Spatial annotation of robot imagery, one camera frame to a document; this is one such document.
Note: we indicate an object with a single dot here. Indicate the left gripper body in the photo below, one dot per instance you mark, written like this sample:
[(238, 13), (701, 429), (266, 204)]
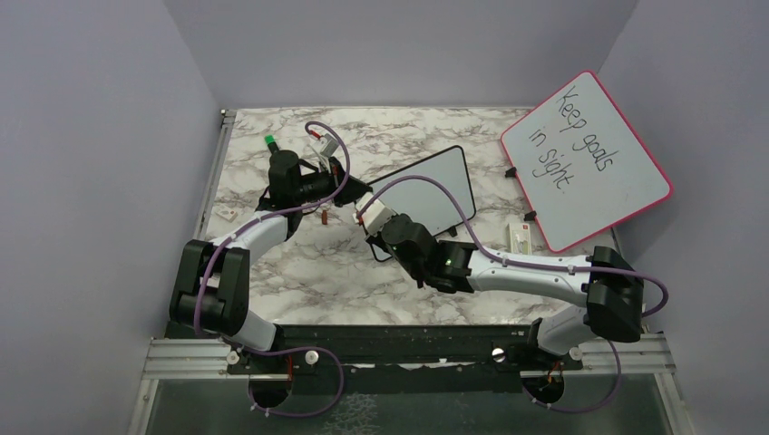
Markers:
[(334, 176)]

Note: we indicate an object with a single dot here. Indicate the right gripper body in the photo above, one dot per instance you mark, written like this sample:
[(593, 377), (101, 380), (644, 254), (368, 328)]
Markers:
[(378, 240)]

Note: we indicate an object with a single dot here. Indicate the black framed small whiteboard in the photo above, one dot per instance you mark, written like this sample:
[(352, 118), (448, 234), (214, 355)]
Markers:
[(422, 201)]

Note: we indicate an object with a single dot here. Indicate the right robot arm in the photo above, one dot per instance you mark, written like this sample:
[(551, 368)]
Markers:
[(604, 296)]

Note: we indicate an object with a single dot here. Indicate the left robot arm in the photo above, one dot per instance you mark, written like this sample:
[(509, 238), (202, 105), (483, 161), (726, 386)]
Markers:
[(211, 290)]

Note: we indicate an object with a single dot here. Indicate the white whiteboard eraser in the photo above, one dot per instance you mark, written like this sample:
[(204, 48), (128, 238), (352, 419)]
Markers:
[(519, 238)]

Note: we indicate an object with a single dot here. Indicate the pink framed written whiteboard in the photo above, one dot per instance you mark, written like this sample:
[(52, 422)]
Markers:
[(581, 165)]

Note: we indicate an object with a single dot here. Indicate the green highlighter pen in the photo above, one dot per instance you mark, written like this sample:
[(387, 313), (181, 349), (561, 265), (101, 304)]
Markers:
[(271, 144)]

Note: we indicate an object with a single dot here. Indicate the small white tag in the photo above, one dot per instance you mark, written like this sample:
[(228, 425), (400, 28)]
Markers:
[(227, 213)]

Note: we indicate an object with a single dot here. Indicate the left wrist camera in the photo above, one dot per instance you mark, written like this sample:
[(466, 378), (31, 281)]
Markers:
[(325, 146)]

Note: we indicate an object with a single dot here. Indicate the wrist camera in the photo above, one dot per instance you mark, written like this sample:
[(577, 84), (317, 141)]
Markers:
[(372, 214), (325, 146)]

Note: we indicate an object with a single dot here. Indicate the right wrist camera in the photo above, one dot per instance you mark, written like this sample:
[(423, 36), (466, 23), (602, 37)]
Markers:
[(372, 214)]

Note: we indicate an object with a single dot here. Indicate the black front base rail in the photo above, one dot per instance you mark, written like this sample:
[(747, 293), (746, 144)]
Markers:
[(380, 359)]

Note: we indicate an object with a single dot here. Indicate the aluminium frame rail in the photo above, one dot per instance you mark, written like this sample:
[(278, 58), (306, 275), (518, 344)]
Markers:
[(190, 358)]

